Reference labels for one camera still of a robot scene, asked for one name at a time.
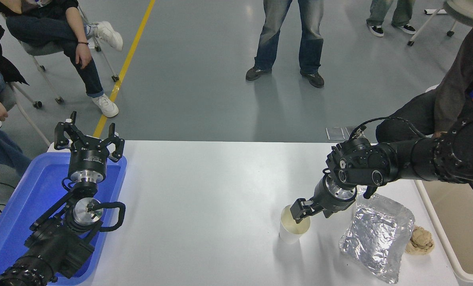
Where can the crumpled silver foil tray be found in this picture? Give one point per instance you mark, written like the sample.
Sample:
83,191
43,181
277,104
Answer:
377,238

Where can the person's right hand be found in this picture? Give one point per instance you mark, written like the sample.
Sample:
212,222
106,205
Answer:
439,135

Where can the crumpled tan paper ball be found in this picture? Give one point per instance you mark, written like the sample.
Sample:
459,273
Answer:
419,240

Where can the grey wheeled chair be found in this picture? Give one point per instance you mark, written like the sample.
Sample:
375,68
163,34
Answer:
20,99
41,49

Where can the white-legged chair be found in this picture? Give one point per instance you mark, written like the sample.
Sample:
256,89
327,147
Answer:
458,10

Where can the metal floor plate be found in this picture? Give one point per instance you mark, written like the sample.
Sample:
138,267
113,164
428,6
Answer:
335,133
350,131

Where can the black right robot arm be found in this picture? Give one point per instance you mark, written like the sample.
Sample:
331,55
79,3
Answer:
415,159

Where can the standing person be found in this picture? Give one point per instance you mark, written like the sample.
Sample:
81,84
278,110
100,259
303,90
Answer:
383,16
276,35

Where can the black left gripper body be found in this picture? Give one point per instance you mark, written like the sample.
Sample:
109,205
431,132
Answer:
88,159

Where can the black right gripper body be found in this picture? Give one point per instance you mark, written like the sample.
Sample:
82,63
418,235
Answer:
327,203

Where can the large pale bin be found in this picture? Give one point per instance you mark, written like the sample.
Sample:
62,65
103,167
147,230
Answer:
458,226

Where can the white paper cup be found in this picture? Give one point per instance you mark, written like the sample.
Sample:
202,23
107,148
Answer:
290,232

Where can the blue plastic tray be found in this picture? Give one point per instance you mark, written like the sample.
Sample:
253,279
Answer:
18,206

